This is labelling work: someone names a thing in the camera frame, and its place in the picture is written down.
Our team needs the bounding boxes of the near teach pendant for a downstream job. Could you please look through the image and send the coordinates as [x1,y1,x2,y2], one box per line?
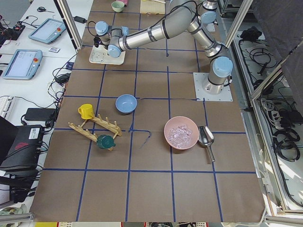
[3,49,43,80]

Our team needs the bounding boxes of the pink cloth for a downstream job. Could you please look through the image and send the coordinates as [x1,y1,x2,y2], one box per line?
[121,0,128,7]

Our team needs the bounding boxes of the wooden cutting board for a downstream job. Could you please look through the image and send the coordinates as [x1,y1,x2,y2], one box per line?
[140,0,166,15]

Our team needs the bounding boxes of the pink bowl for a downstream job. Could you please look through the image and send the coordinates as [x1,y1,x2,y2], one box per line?
[164,116,199,150]

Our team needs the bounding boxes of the black computer box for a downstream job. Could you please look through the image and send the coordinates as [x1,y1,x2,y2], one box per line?
[0,117,44,172]

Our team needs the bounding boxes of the far teach pendant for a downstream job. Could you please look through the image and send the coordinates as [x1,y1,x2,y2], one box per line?
[28,18,66,44]

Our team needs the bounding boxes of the green bowl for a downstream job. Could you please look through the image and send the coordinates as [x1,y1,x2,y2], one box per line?
[111,1,125,13]

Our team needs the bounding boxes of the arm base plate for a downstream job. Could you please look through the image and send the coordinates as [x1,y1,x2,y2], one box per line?
[205,23,215,33]
[193,72,233,102]

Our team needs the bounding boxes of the metal scoop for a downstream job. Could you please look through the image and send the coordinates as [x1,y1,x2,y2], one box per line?
[198,126,215,162]

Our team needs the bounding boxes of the cream bear tray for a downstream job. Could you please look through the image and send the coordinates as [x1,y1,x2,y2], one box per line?
[89,45,125,65]

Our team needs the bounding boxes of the wooden rack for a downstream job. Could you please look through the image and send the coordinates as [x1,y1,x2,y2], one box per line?
[68,113,124,152]

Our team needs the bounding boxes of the yellow cup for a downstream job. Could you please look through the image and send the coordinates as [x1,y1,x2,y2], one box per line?
[78,104,95,120]

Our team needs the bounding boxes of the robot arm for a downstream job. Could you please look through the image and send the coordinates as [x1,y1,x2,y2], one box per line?
[94,0,233,95]
[199,0,218,24]

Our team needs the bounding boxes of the aluminium frame post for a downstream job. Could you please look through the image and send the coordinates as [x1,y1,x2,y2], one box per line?
[53,0,82,50]

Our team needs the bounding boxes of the dark green cup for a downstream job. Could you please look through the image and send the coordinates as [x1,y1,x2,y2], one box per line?
[97,134,116,149]

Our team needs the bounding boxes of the black adapter on desk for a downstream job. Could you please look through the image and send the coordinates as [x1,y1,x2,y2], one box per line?
[73,16,87,24]

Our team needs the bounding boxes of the black scissors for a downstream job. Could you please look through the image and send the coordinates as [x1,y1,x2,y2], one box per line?
[36,7,53,13]

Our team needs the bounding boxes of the blue bowl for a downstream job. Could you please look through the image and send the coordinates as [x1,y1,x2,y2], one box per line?
[116,94,137,114]

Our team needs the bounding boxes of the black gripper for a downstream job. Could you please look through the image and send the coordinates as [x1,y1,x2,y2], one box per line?
[93,36,109,50]

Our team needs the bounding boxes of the teach pendant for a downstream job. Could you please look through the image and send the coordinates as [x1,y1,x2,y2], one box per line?
[28,18,66,44]
[3,49,43,80]

